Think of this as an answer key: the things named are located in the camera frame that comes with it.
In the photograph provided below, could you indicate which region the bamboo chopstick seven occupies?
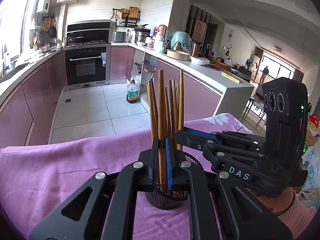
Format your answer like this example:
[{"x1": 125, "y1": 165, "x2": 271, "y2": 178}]
[{"x1": 171, "y1": 79, "x2": 178, "y2": 132}]

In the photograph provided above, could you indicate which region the bamboo chopstick six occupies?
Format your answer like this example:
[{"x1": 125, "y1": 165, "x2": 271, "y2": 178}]
[{"x1": 177, "y1": 69, "x2": 185, "y2": 151}]

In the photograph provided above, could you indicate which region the bamboo chopstick two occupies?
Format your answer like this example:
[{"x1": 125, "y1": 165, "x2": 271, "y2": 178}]
[{"x1": 169, "y1": 80, "x2": 175, "y2": 139}]

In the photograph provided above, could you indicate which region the bamboo chopstick eight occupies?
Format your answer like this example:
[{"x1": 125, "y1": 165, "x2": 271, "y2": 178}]
[{"x1": 147, "y1": 81, "x2": 153, "y2": 143}]

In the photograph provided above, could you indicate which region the bamboo chopstick five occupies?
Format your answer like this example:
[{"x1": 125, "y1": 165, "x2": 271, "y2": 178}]
[{"x1": 158, "y1": 70, "x2": 166, "y2": 190}]

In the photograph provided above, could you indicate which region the bamboo chopstick nine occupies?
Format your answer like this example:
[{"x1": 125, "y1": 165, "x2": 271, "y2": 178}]
[{"x1": 149, "y1": 80, "x2": 158, "y2": 139}]

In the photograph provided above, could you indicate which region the kitchen window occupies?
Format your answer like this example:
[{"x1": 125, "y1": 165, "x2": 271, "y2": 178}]
[{"x1": 1, "y1": 0, "x2": 28, "y2": 60}]

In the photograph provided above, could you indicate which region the right hand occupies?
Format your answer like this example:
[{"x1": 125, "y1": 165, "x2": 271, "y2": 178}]
[{"x1": 248, "y1": 187, "x2": 295, "y2": 215}]

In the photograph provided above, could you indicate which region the black mesh utensil holder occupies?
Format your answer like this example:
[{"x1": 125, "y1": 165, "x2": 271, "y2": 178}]
[{"x1": 145, "y1": 150, "x2": 202, "y2": 210}]

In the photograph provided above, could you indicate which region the pink floral tablecloth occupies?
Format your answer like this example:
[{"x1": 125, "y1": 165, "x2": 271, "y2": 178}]
[{"x1": 1, "y1": 113, "x2": 253, "y2": 239}]

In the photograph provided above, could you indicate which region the white plastic bag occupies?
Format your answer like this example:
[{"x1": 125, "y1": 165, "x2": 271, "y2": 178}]
[{"x1": 190, "y1": 56, "x2": 210, "y2": 66}]

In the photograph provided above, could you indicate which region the wooden round tray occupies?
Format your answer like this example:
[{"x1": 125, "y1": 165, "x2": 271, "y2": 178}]
[{"x1": 167, "y1": 49, "x2": 190, "y2": 61}]

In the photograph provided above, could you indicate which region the green oil bottle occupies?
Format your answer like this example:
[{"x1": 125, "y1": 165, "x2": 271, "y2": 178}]
[{"x1": 126, "y1": 80, "x2": 139, "y2": 103}]

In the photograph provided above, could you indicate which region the teal covered appliance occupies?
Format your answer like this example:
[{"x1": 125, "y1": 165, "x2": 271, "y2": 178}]
[{"x1": 170, "y1": 31, "x2": 193, "y2": 55}]

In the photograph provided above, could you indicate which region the pink kettle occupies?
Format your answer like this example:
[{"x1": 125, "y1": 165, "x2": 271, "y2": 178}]
[{"x1": 156, "y1": 24, "x2": 168, "y2": 39}]

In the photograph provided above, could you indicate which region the black built-in oven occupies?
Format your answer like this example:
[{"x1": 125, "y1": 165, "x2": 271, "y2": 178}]
[{"x1": 65, "y1": 43, "x2": 111, "y2": 90}]

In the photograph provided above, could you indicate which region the black frying pan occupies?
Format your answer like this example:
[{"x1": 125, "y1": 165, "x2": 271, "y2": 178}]
[{"x1": 48, "y1": 22, "x2": 57, "y2": 39}]

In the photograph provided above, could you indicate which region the black camera box right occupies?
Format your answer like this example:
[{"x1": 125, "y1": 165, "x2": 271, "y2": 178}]
[{"x1": 263, "y1": 77, "x2": 308, "y2": 168}]

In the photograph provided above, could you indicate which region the black wall shelf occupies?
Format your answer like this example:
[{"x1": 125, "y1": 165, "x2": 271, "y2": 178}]
[{"x1": 110, "y1": 7, "x2": 141, "y2": 28}]

